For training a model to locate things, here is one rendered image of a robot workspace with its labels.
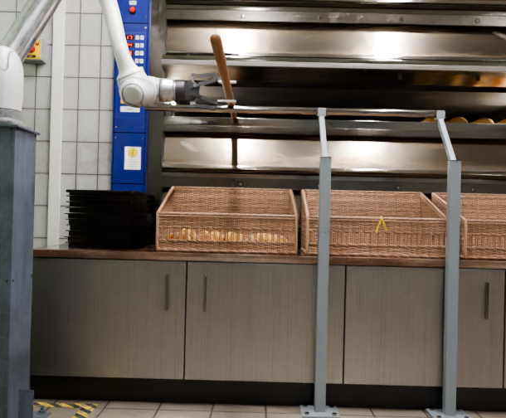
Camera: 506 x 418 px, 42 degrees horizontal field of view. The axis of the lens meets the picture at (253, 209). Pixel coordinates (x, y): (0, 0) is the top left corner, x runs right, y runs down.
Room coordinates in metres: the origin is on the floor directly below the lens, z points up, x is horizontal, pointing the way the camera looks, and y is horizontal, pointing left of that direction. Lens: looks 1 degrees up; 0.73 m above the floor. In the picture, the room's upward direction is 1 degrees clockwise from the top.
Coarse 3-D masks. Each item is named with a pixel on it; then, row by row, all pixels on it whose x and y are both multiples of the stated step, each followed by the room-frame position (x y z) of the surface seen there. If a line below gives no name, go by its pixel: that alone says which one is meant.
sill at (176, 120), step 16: (336, 128) 3.02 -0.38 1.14; (352, 128) 3.02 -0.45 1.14; (368, 128) 3.02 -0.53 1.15; (384, 128) 3.02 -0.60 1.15; (400, 128) 3.02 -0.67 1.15; (416, 128) 3.01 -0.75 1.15; (432, 128) 3.01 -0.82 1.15; (448, 128) 3.01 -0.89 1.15; (464, 128) 3.01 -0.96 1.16; (480, 128) 3.01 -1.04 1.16; (496, 128) 3.01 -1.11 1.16
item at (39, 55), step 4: (40, 40) 2.96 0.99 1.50; (40, 44) 2.96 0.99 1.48; (44, 44) 3.00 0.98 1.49; (36, 48) 2.96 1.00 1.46; (40, 48) 2.96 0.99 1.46; (44, 48) 3.00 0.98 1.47; (32, 52) 2.96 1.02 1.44; (36, 52) 2.97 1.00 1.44; (40, 52) 2.96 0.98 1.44; (44, 52) 3.00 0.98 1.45; (28, 56) 2.97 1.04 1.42; (32, 56) 2.97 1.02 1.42; (36, 56) 2.97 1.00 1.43; (40, 56) 2.96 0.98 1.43; (44, 56) 3.00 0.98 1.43; (28, 60) 2.97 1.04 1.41; (32, 60) 2.97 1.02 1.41; (36, 60) 2.97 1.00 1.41; (40, 60) 2.97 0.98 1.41; (44, 60) 3.00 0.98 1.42
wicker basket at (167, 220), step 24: (168, 192) 2.86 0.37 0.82; (192, 192) 2.99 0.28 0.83; (216, 192) 2.99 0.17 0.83; (240, 192) 2.99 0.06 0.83; (264, 192) 2.99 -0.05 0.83; (288, 192) 2.99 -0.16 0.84; (168, 216) 2.53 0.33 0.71; (192, 216) 2.53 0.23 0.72; (216, 216) 2.53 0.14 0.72; (240, 216) 2.53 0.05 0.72; (264, 216) 2.53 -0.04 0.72; (288, 216) 2.53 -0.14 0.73; (168, 240) 2.53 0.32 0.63; (192, 240) 2.53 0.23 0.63; (216, 240) 2.53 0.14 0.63; (288, 240) 2.93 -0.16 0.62
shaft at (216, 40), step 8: (216, 40) 1.69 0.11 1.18; (216, 48) 1.74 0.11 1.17; (216, 56) 1.84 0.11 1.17; (224, 56) 1.88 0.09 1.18; (224, 64) 1.95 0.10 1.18; (224, 72) 2.05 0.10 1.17; (224, 80) 2.17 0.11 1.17; (224, 88) 2.32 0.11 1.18; (232, 96) 2.52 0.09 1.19; (232, 104) 2.68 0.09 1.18
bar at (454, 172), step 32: (320, 128) 2.58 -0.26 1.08; (320, 160) 2.42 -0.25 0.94; (448, 160) 2.44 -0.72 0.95; (320, 192) 2.42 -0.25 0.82; (448, 192) 2.43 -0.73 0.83; (320, 224) 2.42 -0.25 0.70; (448, 224) 2.43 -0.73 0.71; (320, 256) 2.42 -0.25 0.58; (448, 256) 2.42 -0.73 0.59; (320, 288) 2.42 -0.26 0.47; (448, 288) 2.41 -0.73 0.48; (320, 320) 2.42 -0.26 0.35; (448, 320) 2.41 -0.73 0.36; (320, 352) 2.42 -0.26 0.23; (448, 352) 2.41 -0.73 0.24; (320, 384) 2.42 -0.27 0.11; (448, 384) 2.41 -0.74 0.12; (320, 416) 2.37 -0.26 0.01; (448, 416) 2.40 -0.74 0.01
